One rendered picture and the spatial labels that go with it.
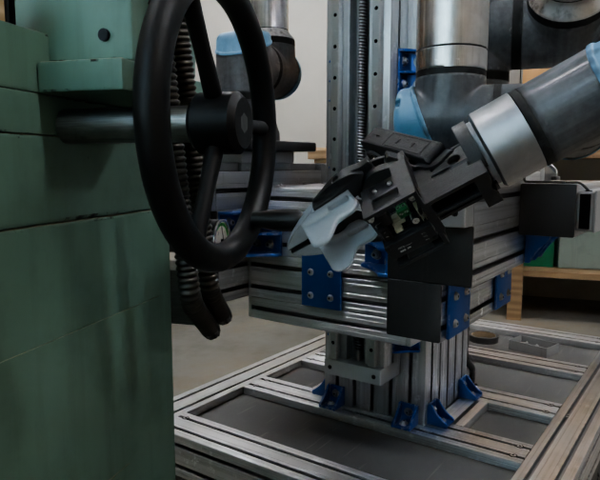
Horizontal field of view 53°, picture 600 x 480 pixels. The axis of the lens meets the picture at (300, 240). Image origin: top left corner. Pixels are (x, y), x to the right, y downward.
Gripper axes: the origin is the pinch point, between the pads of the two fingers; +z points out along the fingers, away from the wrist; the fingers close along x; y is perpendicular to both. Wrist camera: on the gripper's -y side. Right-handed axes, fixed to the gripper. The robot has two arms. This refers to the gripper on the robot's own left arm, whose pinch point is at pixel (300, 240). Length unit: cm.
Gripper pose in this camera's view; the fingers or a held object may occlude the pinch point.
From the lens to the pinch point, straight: 63.0
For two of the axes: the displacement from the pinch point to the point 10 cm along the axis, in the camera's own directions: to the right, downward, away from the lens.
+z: -8.3, 4.6, 3.1
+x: 5.5, 6.4, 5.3
